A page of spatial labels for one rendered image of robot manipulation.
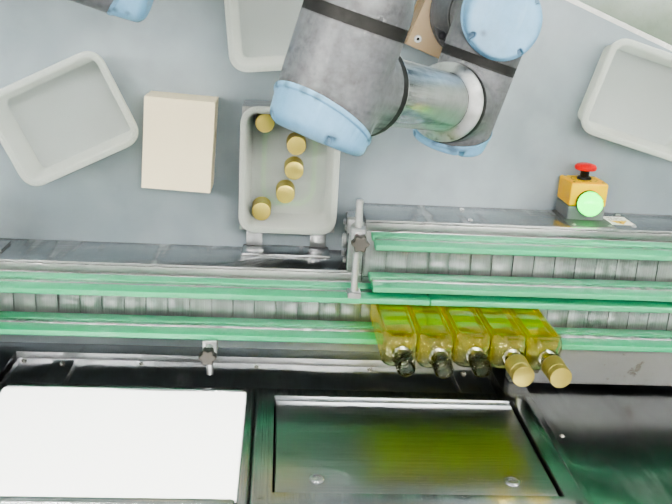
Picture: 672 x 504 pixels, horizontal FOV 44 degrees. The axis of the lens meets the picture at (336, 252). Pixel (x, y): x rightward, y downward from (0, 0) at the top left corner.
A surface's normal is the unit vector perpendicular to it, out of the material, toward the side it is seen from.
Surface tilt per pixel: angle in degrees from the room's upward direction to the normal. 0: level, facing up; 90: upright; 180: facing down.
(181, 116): 0
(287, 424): 90
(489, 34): 8
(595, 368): 0
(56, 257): 90
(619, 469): 91
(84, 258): 90
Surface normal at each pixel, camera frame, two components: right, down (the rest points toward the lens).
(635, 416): 0.05, -0.95
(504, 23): 0.07, 0.18
